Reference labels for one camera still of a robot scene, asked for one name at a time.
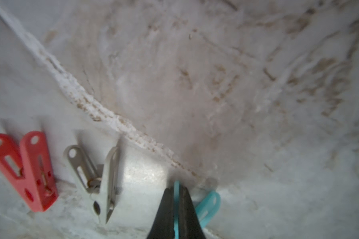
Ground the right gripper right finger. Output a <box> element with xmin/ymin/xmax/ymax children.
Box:
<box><xmin>178</xmin><ymin>185</ymin><xmax>206</xmax><ymax>239</ymax></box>

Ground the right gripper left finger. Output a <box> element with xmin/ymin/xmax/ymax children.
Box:
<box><xmin>147</xmin><ymin>188</ymin><xmax>175</xmax><ymax>239</ymax></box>

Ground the teal clothespin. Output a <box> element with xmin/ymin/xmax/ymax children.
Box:
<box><xmin>174</xmin><ymin>181</ymin><xmax>221</xmax><ymax>239</ymax></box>

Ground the grey clothespin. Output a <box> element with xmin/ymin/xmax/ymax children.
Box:
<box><xmin>63</xmin><ymin>145</ymin><xmax>120</xmax><ymax>225</ymax></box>

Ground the red clothespin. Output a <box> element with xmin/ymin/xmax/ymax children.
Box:
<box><xmin>0</xmin><ymin>131</ymin><xmax>58</xmax><ymax>212</ymax></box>

